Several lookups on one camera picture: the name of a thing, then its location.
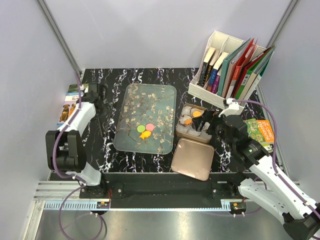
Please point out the teal hardcover book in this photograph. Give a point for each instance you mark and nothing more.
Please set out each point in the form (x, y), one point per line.
(227, 68)

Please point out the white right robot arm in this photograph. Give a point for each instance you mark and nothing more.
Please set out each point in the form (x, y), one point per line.
(298, 213)

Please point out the rose gold tin lid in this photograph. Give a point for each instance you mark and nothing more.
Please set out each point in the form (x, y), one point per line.
(193, 159)

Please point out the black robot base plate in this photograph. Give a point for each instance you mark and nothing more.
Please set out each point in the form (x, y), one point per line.
(169, 191)

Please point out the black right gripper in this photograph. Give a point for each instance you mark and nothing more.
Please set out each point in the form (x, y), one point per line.
(213, 121)

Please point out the metal tongs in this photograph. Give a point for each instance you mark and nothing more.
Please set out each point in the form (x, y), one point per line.
(103, 117)

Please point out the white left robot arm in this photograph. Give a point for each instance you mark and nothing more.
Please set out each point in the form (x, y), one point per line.
(66, 154)

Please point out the rose gold cookie tin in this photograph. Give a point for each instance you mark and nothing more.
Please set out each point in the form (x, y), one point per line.
(190, 131)

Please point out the purple paperback book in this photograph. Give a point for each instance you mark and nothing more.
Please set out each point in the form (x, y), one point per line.
(220, 60)

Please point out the green hardcover book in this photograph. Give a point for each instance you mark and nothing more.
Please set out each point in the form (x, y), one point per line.
(250, 72)

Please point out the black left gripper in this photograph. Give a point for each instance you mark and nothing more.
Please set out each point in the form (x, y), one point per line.
(105, 106)

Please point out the orange treehouse book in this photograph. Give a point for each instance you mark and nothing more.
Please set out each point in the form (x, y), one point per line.
(260, 130)

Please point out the dog picture book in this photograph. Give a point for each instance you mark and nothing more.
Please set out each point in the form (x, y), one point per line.
(68, 107)

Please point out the black paperback book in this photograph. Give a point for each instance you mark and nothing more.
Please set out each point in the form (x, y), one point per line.
(207, 58)

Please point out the green round cookie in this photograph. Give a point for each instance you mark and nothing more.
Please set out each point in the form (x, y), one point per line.
(141, 128)

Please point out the orange flower shaped cookie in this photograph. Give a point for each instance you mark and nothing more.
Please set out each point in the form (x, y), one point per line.
(188, 121)

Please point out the pink round cookie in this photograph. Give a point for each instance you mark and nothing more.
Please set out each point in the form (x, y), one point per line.
(150, 127)

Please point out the orange fish shaped cookie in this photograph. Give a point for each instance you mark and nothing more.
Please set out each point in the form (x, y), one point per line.
(145, 134)

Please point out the blue paperback book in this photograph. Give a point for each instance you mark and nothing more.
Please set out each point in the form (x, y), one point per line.
(212, 71)

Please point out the red hardcover book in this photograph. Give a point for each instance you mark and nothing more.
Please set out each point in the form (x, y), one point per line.
(239, 61)

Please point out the floral blossom serving tray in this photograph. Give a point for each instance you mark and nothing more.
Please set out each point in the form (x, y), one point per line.
(144, 104)

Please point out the large orange round biscuit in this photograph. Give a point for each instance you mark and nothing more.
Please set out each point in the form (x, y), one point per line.
(197, 114)

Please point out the green landscape book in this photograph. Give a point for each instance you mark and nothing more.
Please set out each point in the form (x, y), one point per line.
(74, 88)

